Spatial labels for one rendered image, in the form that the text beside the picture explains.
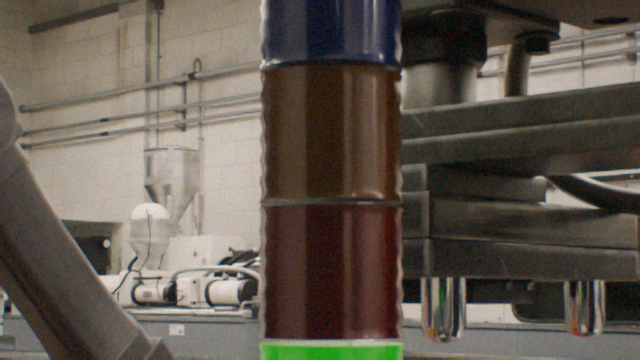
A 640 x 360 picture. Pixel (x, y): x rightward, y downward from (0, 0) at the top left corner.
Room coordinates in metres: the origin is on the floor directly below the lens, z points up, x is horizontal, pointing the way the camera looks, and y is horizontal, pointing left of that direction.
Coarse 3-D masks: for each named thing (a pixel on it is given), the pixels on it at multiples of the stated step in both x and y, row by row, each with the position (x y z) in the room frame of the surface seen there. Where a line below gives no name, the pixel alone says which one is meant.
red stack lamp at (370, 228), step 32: (288, 224) 0.32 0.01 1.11; (320, 224) 0.31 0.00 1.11; (352, 224) 0.31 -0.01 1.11; (384, 224) 0.32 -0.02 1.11; (288, 256) 0.32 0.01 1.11; (320, 256) 0.31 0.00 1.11; (352, 256) 0.31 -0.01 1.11; (384, 256) 0.32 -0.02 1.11; (288, 288) 0.32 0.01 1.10; (320, 288) 0.31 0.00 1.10; (352, 288) 0.31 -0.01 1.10; (384, 288) 0.32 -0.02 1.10; (288, 320) 0.32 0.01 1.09; (320, 320) 0.31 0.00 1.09; (352, 320) 0.31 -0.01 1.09; (384, 320) 0.32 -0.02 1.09
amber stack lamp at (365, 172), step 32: (288, 96) 0.32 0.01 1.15; (320, 96) 0.31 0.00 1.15; (352, 96) 0.31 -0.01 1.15; (384, 96) 0.32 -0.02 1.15; (288, 128) 0.32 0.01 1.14; (320, 128) 0.31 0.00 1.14; (352, 128) 0.31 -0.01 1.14; (384, 128) 0.32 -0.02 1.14; (288, 160) 0.32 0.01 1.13; (320, 160) 0.31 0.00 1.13; (352, 160) 0.31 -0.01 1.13; (384, 160) 0.32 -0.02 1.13; (288, 192) 0.32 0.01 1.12; (320, 192) 0.31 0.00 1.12; (352, 192) 0.31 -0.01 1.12; (384, 192) 0.32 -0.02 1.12
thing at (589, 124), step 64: (448, 64) 0.60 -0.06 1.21; (448, 128) 0.56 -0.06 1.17; (512, 128) 0.54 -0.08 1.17; (576, 128) 0.52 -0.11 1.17; (448, 192) 0.57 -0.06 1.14; (512, 192) 0.61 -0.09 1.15; (448, 256) 0.54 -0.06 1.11; (512, 256) 0.57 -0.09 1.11; (576, 256) 0.62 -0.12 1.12; (448, 320) 0.55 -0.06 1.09; (576, 320) 0.64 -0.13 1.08
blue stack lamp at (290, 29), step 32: (288, 0) 0.32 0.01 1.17; (320, 0) 0.31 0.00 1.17; (352, 0) 0.31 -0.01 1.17; (384, 0) 0.32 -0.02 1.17; (288, 32) 0.32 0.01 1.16; (320, 32) 0.31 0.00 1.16; (352, 32) 0.31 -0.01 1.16; (384, 32) 0.32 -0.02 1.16; (288, 64) 0.32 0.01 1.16; (320, 64) 0.32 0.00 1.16; (352, 64) 0.32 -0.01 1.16; (384, 64) 0.32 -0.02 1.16
